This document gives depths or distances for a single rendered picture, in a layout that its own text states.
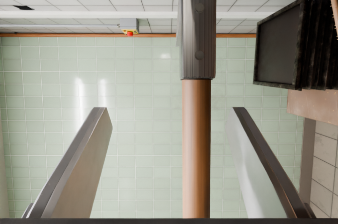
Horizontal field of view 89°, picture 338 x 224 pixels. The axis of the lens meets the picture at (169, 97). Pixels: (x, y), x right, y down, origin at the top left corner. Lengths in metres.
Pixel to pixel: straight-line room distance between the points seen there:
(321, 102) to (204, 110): 0.82
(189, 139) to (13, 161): 1.91
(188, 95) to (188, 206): 0.12
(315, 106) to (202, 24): 0.86
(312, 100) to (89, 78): 1.43
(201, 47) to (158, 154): 1.40
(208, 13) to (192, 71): 0.05
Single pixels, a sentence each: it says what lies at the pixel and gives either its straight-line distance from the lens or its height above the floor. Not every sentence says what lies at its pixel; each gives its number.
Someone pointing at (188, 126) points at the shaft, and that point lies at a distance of 0.17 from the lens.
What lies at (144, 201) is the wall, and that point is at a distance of 1.75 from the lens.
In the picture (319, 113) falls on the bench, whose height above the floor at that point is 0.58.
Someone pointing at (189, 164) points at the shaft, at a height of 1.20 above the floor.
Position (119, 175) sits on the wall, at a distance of 1.66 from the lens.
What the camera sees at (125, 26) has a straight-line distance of 1.14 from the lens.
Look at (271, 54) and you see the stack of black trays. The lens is 0.83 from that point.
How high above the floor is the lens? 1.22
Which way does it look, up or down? level
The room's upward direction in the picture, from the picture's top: 90 degrees counter-clockwise
